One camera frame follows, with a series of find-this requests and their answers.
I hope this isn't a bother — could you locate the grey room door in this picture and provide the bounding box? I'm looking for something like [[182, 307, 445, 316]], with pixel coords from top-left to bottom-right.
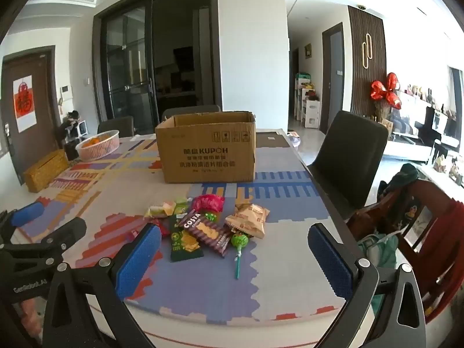
[[321, 22, 345, 133]]

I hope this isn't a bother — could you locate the dark slatted wall panel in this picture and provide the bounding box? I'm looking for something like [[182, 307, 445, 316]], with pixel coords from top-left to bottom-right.
[[348, 5, 387, 120]]

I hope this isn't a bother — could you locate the pile of small oranges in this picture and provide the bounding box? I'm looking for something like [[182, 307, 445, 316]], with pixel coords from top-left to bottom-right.
[[81, 136, 109, 148]]

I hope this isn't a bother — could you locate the brown cardboard box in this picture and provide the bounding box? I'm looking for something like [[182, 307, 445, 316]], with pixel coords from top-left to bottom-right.
[[155, 112, 257, 184]]

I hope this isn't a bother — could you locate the dark green snack packet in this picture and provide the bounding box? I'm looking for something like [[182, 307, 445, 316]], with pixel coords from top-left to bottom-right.
[[170, 213, 204, 262]]

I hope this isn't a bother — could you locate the green lollipop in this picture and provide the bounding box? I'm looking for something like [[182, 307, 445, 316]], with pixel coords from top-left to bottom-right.
[[231, 233, 251, 280]]

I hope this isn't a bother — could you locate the pink snack packet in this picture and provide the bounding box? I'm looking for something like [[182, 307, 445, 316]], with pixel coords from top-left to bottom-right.
[[191, 194, 225, 214]]

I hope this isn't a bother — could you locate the maroon striped cookie packet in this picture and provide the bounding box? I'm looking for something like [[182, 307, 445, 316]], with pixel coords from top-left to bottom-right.
[[177, 210, 233, 258]]

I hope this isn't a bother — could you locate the dark green cloth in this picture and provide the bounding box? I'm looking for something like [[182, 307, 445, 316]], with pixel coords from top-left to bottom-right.
[[377, 163, 421, 204]]

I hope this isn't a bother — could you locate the yellow candy packet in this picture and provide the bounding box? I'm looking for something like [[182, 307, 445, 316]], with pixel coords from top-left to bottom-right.
[[145, 203, 176, 219]]

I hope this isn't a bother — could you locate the wooden high chair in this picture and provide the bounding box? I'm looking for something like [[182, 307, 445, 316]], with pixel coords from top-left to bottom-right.
[[346, 177, 464, 323]]

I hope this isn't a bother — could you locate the black piano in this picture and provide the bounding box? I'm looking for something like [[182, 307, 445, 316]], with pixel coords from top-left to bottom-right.
[[413, 107, 450, 146]]

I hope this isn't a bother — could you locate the yellow woven tissue box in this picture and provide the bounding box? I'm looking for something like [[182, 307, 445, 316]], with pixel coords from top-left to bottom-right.
[[23, 149, 69, 193]]

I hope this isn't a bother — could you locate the beige snack packet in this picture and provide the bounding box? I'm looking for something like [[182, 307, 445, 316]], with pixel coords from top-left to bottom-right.
[[225, 203, 271, 240]]

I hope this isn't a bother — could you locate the gold wall ornament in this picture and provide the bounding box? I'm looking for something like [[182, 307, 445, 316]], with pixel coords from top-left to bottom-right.
[[362, 33, 373, 69]]

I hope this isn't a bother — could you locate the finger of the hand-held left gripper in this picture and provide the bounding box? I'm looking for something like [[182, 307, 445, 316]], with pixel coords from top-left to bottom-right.
[[0, 202, 45, 247], [0, 218, 88, 272]]

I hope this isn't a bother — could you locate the white plastic basket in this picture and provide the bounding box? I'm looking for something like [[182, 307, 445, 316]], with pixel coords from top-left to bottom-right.
[[75, 130, 120, 162]]

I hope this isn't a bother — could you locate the red foil balloon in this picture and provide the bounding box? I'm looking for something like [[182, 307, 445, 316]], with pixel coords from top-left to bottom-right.
[[370, 72, 403, 110]]

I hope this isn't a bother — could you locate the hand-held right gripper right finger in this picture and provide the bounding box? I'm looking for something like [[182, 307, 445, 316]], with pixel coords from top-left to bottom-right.
[[307, 223, 427, 348]]

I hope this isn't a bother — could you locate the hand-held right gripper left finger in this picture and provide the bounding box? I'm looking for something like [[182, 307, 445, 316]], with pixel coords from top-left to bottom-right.
[[43, 222, 162, 348]]

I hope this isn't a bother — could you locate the white display shelf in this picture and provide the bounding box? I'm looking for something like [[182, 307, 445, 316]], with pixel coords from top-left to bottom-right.
[[399, 85, 457, 117]]

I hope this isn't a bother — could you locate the light green candy packet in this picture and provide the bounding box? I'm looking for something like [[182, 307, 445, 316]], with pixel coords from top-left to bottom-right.
[[174, 197, 194, 215]]

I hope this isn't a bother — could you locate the small red snack packet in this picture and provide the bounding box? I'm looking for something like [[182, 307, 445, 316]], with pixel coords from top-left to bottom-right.
[[150, 218, 171, 238]]

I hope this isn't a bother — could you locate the black glass sliding door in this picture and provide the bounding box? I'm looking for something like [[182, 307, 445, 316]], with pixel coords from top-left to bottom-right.
[[92, 0, 222, 135]]

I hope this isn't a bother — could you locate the dark dining chair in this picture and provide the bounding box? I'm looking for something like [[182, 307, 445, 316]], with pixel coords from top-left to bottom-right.
[[312, 110, 389, 218], [97, 116, 135, 138], [161, 105, 222, 122]]

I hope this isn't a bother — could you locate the red and white door poster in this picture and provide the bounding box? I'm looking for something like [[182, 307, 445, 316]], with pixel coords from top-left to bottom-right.
[[13, 75, 37, 133]]

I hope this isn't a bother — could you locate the red cloth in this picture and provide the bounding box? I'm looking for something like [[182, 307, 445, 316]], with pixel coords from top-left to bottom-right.
[[417, 197, 464, 323]]

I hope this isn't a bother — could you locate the dark bundle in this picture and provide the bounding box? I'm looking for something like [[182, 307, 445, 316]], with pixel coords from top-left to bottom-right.
[[58, 110, 82, 142]]

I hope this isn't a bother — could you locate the teal cloth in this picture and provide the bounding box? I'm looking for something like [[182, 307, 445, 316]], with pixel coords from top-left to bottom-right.
[[359, 234, 399, 309]]

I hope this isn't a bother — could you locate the white shelf unit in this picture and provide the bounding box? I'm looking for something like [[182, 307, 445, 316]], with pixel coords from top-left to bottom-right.
[[294, 73, 321, 128]]

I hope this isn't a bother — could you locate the brown entrance door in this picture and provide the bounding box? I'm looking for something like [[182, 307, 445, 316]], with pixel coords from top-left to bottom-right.
[[0, 45, 62, 185]]

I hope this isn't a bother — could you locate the colourful patterned table mat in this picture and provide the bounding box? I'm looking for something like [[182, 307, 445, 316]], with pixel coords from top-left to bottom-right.
[[0, 128, 354, 321]]

